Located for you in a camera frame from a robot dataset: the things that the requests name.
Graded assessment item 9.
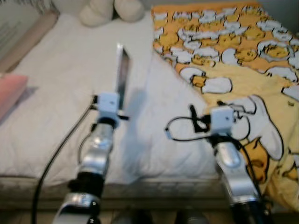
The beige bolster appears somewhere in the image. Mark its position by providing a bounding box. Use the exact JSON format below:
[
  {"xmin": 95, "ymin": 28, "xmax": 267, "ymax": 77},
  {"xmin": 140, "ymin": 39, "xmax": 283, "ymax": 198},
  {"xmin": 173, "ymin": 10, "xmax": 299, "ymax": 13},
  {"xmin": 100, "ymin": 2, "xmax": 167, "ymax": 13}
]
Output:
[{"xmin": 0, "ymin": 10, "xmax": 60, "ymax": 74}]

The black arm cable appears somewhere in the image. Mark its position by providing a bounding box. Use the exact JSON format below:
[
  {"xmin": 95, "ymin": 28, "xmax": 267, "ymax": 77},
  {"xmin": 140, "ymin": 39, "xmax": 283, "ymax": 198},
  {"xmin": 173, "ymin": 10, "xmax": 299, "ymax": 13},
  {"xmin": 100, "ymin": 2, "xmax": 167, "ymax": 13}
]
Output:
[
  {"xmin": 164, "ymin": 114, "xmax": 264, "ymax": 208},
  {"xmin": 31, "ymin": 104, "xmax": 98, "ymax": 224}
]

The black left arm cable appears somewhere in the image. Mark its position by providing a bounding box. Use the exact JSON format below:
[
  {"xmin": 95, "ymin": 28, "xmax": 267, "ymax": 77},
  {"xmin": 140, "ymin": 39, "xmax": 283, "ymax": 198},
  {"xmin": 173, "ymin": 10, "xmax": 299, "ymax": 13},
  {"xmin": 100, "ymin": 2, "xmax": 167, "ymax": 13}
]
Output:
[{"xmin": 31, "ymin": 104, "xmax": 98, "ymax": 224}]

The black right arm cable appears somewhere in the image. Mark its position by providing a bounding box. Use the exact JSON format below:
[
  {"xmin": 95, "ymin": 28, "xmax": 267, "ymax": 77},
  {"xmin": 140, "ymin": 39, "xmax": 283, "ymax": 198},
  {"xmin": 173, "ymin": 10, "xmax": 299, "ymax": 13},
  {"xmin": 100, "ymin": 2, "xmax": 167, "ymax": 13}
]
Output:
[{"xmin": 164, "ymin": 114, "xmax": 264, "ymax": 208}]

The white quilted mattress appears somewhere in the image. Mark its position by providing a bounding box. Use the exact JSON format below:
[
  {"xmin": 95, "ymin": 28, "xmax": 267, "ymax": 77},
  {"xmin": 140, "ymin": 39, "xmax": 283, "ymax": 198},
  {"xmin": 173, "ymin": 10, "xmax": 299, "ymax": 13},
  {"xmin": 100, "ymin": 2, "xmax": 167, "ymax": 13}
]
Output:
[{"xmin": 0, "ymin": 12, "xmax": 222, "ymax": 186}]

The thin dark tablet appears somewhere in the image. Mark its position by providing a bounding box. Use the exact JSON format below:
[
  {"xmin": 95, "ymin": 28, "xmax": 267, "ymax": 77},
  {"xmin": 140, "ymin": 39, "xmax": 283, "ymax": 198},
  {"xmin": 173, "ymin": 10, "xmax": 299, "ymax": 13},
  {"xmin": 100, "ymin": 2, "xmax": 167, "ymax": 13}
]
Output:
[{"xmin": 114, "ymin": 43, "xmax": 134, "ymax": 112}]

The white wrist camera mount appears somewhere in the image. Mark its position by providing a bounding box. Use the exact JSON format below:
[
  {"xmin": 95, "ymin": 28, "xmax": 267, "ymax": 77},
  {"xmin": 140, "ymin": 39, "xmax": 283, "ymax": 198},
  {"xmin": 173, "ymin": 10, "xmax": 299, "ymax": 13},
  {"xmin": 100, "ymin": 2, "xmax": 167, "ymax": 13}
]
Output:
[
  {"xmin": 96, "ymin": 92, "xmax": 123, "ymax": 126},
  {"xmin": 210, "ymin": 106, "xmax": 235, "ymax": 139}
]

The yellow egg print blanket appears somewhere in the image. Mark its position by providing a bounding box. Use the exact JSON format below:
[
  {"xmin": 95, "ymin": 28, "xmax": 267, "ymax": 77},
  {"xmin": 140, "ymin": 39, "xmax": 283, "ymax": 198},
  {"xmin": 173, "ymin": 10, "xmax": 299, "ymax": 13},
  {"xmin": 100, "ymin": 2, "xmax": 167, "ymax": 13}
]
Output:
[{"xmin": 151, "ymin": 1, "xmax": 299, "ymax": 213}]

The cream plush cushion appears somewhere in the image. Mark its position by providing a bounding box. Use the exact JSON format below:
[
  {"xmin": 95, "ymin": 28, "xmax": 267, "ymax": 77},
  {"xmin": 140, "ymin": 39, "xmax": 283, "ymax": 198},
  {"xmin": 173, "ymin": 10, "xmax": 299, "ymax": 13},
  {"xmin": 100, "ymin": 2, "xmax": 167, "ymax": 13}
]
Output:
[
  {"xmin": 78, "ymin": 0, "xmax": 115, "ymax": 27},
  {"xmin": 114, "ymin": 0, "xmax": 146, "ymax": 23}
]

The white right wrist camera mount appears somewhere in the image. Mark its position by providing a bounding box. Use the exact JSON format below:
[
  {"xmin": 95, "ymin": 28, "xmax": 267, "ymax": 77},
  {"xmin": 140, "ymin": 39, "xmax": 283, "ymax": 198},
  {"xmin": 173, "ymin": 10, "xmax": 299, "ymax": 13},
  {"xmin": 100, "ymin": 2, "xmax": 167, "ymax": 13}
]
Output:
[{"xmin": 210, "ymin": 106, "xmax": 235, "ymax": 139}]

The pink pillow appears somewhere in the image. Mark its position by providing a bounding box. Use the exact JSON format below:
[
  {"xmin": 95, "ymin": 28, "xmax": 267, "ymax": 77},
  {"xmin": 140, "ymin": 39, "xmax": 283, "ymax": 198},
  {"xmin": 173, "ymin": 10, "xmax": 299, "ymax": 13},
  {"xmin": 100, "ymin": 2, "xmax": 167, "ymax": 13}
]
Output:
[{"xmin": 0, "ymin": 73, "xmax": 29, "ymax": 121}]

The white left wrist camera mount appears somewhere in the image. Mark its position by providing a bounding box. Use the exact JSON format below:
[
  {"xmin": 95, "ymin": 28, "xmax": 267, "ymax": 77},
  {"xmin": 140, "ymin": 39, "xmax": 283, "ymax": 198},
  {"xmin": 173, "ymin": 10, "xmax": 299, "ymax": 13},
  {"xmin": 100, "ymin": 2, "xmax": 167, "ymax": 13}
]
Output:
[{"xmin": 96, "ymin": 92, "xmax": 123, "ymax": 126}]

